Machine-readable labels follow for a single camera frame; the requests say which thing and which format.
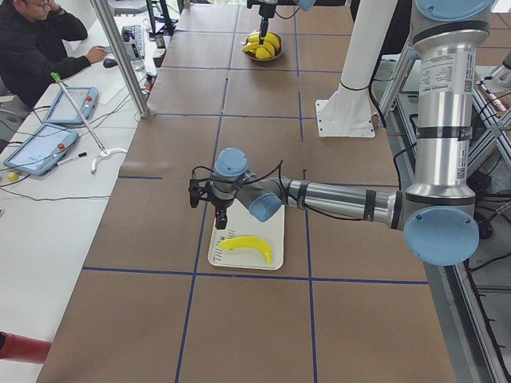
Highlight black computer mouse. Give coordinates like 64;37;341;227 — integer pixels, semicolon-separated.
103;58;117;69

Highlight near teach pendant tablet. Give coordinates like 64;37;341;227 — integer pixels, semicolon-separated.
3;123;79;176

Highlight seated person in black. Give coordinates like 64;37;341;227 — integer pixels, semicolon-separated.
1;1;106;108

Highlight white stick with green tip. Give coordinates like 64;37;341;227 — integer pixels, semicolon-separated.
50;72;128;175

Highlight teach pendant tablet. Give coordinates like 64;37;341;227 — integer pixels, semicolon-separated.
3;123;79;176
43;87;99;126

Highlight red cylinder object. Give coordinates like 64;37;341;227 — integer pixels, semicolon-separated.
1;332;52;364

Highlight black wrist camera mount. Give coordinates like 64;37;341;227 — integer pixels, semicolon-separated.
188;165;211;208

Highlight brown wicker basket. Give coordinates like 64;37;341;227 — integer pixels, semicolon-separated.
244;32;284;62

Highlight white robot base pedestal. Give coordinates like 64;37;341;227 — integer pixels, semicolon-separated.
315;0;398;138

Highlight yellow plush banana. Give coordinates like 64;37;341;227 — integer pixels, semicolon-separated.
218;235;273;264

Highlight white bear print tray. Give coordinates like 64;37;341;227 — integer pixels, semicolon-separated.
208;200;285;270

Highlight aluminium frame post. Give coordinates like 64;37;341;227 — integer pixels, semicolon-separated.
91;0;156;118

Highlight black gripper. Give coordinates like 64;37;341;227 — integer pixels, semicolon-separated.
259;3;272;45
215;206;228;230

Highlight far teach pendant tablet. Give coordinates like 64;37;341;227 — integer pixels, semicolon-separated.
43;87;99;126

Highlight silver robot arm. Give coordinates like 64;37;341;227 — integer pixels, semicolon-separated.
188;1;492;266
247;0;316;45

